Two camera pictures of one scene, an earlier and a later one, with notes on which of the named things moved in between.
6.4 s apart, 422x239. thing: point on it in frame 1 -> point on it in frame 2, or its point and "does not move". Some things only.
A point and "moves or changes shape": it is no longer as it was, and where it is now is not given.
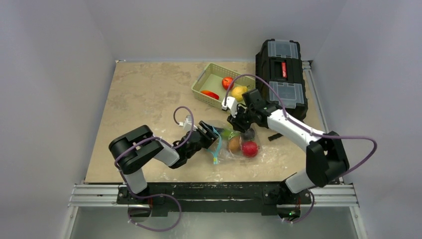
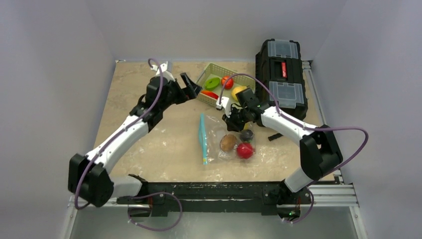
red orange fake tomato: x=210 y=93 does not move
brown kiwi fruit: x=235 y=144 -> x=228 y=142
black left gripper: x=210 y=135 -> x=185 y=94
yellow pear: x=237 y=92 does not move
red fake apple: x=250 y=149 moves or changes shape
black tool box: x=278 y=63 does not move
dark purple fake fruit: x=250 y=134 does not move
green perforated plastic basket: x=211 y=79 does not move
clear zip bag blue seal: x=232 y=147 moves or changes shape
